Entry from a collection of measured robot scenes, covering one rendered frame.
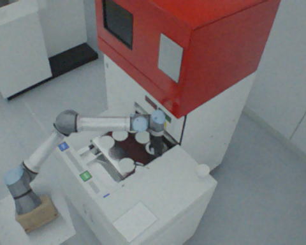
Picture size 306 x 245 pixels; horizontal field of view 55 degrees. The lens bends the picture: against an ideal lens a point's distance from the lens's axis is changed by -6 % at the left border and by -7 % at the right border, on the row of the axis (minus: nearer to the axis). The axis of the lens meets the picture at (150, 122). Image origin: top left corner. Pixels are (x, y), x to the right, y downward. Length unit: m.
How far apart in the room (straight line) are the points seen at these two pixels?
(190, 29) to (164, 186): 0.88
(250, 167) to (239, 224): 0.63
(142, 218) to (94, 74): 2.48
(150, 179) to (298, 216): 1.72
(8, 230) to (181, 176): 1.05
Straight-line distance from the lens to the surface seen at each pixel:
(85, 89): 3.67
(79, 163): 1.87
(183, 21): 1.37
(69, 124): 1.58
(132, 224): 1.66
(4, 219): 1.98
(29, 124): 3.45
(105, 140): 2.02
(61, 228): 1.85
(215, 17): 1.43
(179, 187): 1.78
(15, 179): 1.72
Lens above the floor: 2.51
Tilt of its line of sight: 50 degrees down
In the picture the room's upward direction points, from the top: 4 degrees clockwise
